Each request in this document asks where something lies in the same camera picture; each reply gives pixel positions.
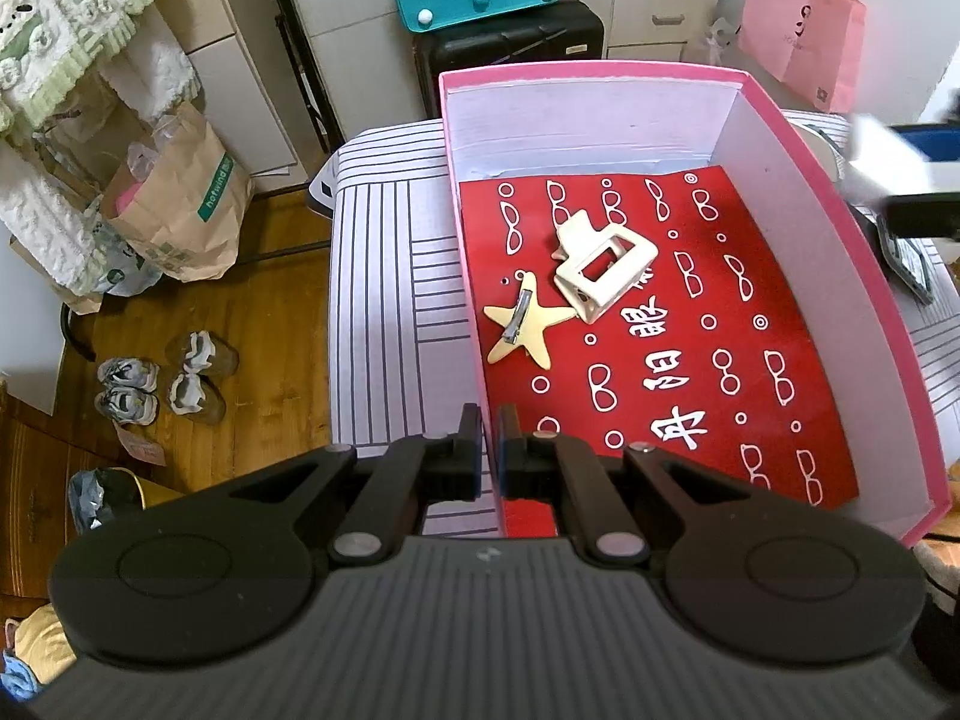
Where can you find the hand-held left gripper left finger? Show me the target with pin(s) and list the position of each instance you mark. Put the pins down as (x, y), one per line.
(471, 465)

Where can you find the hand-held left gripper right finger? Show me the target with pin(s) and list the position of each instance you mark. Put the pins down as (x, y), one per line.
(505, 469)

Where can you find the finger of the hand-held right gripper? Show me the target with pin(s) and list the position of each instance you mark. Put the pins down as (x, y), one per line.
(922, 219)
(937, 144)

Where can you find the small white box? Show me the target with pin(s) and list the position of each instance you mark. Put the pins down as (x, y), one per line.
(889, 161)

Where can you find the pink cardboard box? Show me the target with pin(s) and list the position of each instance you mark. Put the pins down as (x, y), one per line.
(810, 187)

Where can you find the cream star hair clip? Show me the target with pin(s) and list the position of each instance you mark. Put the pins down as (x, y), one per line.
(536, 322)

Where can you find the cream claw hair clip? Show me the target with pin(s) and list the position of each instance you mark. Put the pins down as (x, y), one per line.
(581, 292)

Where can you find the black flat device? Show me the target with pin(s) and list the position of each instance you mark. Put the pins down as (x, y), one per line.
(904, 259)

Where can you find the pink paper bag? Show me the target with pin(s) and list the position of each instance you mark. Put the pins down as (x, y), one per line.
(810, 30)

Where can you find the white striped tablecloth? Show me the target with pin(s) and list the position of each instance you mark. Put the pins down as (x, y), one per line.
(382, 255)

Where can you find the red printed paper sheet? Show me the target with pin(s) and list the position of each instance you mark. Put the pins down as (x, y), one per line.
(675, 300)

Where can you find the pink paper slip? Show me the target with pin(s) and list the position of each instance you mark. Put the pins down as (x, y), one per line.
(142, 444)

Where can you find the grey white sneaker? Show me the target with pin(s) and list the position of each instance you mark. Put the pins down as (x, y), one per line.
(127, 406)
(129, 375)

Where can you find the bin with grey bag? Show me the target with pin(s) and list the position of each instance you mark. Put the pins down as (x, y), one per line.
(112, 491)

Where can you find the brown paper bag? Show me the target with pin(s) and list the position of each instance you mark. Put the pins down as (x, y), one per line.
(195, 217)

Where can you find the green white plastic bag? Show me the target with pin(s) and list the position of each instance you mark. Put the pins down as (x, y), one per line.
(112, 262)

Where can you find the black hard suitcase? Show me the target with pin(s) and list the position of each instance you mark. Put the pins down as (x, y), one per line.
(487, 52)

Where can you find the black metal pole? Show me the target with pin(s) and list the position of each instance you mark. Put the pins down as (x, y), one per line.
(296, 52)

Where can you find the yellow cloth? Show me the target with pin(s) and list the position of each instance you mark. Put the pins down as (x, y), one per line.
(37, 641)

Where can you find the white fluffy garment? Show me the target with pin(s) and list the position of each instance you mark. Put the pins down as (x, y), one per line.
(161, 67)

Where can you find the cream green-trimmed fluffy coat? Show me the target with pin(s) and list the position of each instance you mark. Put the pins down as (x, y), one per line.
(52, 7)

